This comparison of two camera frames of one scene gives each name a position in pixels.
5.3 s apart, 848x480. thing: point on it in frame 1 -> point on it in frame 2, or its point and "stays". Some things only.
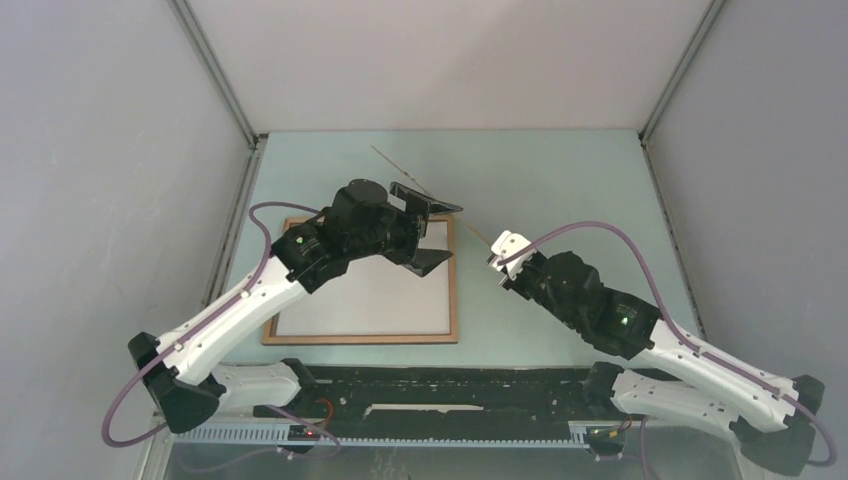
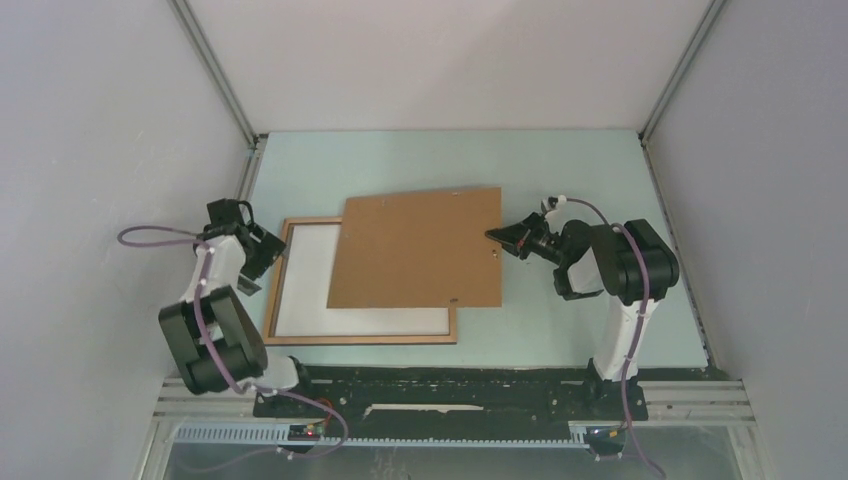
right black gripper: (514, 284) -> (514, 237)
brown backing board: (427, 193) -> (419, 249)
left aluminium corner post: (216, 74) stays
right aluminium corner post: (647, 128) stays
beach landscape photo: (378, 296) stays
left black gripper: (414, 223) -> (269, 248)
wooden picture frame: (270, 336) stays
